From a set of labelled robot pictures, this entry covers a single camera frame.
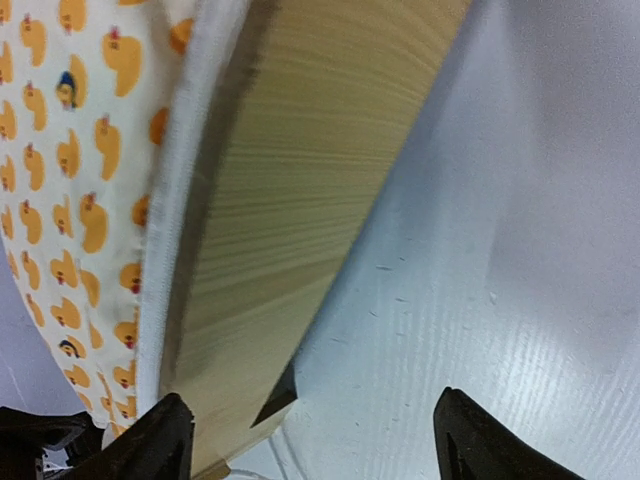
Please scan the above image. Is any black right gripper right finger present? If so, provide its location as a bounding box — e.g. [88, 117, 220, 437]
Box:
[433, 387, 579, 480]

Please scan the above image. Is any wooden pet bed frame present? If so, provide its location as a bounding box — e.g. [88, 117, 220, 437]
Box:
[146, 1, 469, 479]

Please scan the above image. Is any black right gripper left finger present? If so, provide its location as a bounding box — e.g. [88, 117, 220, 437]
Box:
[1, 393, 194, 480]

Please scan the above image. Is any duck print mattress cushion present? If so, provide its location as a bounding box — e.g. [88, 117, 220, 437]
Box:
[1, 1, 248, 437]

